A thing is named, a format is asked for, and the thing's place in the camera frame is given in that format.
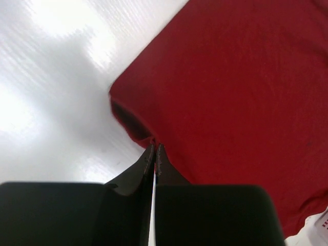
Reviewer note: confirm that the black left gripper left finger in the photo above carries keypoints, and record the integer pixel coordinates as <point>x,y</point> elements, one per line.
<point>127,203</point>

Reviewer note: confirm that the dark red t shirt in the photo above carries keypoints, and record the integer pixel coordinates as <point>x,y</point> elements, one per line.
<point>236,91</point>

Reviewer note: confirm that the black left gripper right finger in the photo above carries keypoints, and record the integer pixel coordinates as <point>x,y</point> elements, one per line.
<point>168,206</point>

